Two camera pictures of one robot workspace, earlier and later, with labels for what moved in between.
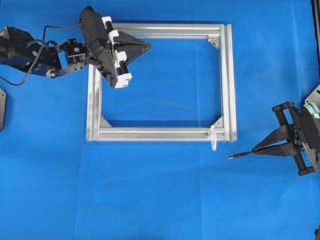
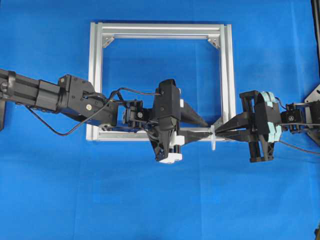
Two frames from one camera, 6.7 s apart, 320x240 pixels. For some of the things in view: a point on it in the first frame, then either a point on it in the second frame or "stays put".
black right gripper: x=289 y=118 → x=261 y=148
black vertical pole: x=315 y=7 stays put
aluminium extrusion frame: x=222 y=35 stays put
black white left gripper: x=99 y=37 → x=166 y=141
